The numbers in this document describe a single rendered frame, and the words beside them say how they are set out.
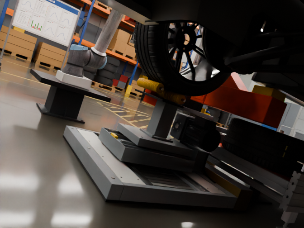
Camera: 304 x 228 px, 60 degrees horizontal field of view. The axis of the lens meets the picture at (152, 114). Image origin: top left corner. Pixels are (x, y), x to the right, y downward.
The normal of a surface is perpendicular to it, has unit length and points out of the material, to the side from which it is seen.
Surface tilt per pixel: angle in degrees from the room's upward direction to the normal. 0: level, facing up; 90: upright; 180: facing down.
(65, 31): 90
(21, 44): 90
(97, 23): 90
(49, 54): 90
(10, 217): 0
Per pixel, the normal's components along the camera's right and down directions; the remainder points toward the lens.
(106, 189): -0.80, -0.24
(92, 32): 0.51, 0.26
